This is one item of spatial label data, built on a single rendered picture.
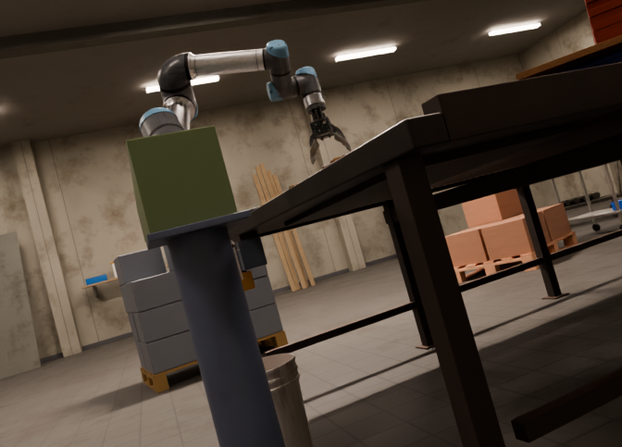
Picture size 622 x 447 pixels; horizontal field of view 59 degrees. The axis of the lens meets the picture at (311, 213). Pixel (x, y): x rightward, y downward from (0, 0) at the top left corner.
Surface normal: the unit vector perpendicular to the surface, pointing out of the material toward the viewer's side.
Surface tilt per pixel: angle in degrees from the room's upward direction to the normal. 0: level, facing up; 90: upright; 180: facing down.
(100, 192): 90
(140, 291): 90
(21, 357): 74
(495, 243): 90
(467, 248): 90
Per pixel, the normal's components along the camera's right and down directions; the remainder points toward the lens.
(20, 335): 0.20, -0.39
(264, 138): 0.29, -0.14
